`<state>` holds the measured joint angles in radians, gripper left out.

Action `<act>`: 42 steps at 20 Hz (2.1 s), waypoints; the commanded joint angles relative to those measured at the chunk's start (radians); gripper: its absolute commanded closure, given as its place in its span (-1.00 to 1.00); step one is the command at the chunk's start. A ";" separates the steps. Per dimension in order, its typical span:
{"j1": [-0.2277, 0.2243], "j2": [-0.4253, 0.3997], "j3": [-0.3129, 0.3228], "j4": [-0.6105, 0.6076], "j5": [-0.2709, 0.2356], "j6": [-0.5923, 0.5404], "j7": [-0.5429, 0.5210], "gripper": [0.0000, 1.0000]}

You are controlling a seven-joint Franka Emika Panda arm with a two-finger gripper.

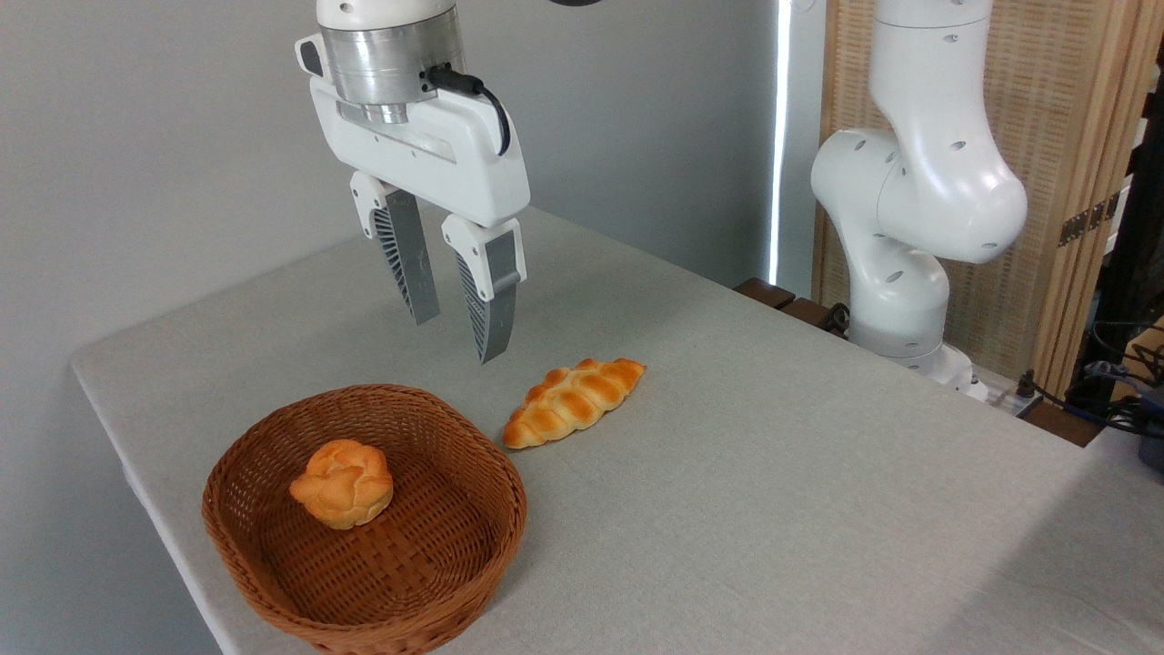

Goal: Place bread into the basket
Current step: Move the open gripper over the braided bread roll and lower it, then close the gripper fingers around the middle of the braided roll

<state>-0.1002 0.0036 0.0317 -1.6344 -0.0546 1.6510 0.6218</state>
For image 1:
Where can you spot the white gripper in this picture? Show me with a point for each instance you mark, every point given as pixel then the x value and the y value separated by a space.
pixel 436 155

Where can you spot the long braided bread loaf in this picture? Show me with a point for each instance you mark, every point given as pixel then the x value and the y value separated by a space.
pixel 573 400

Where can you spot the round knotted bread bun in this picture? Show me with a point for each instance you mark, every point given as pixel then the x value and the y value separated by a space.
pixel 341 487

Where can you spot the brown wicker basket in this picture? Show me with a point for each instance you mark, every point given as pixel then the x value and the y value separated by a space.
pixel 409 564

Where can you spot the dark brown wooden block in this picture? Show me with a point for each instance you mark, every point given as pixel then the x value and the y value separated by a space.
pixel 764 292
pixel 812 314

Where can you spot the grey tablecloth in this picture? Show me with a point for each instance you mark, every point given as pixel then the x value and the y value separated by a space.
pixel 773 500

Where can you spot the brown wooden board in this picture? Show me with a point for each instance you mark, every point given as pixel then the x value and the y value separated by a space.
pixel 1064 424

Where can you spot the metal screen hinge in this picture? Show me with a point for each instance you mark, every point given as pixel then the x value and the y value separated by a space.
pixel 1087 221

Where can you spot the bamboo folding screen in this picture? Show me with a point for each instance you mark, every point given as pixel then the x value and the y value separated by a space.
pixel 1064 91

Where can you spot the black metal stand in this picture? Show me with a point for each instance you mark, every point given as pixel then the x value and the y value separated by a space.
pixel 1132 255

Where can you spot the dark grey box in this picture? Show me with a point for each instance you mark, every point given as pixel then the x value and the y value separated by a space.
pixel 1153 437

